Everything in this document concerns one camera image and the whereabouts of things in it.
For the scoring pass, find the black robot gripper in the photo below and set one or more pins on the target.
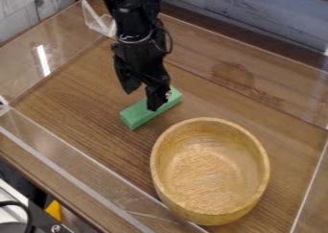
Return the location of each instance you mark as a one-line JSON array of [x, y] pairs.
[[139, 63]]

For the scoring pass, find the clear acrylic corner bracket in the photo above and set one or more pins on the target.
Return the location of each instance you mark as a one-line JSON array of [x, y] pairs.
[[100, 23]]

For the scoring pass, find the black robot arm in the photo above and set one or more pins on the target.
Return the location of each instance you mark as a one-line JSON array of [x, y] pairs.
[[137, 18]]

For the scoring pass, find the green rectangular block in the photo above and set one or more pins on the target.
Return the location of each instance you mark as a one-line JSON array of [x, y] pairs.
[[137, 115]]

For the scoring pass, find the black and yellow equipment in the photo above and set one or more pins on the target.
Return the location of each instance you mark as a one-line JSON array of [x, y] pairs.
[[43, 223]]

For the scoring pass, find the brown wooden bowl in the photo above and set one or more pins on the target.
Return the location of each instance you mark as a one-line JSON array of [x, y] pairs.
[[211, 170]]

